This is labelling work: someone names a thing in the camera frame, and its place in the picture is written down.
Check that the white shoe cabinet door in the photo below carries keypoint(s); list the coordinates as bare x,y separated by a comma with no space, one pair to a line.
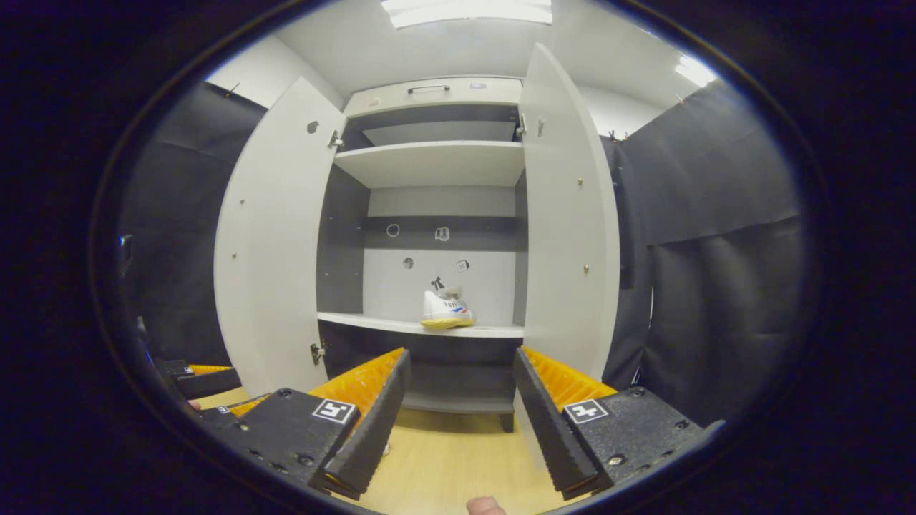
565,236
272,250

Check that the black backdrop cloth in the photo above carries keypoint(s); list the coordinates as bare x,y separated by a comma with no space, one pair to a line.
715,286

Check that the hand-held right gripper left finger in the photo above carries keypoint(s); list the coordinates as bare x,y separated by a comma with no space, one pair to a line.
376,429

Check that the small ceiling light panel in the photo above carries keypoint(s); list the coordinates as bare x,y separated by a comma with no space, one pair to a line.
694,70

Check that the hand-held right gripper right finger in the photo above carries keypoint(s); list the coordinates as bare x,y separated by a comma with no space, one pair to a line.
551,429

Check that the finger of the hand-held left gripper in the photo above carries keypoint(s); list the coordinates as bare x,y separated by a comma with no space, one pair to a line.
211,420
211,383

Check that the metal door hinge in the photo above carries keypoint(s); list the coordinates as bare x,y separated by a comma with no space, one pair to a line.
521,127
335,139
317,352

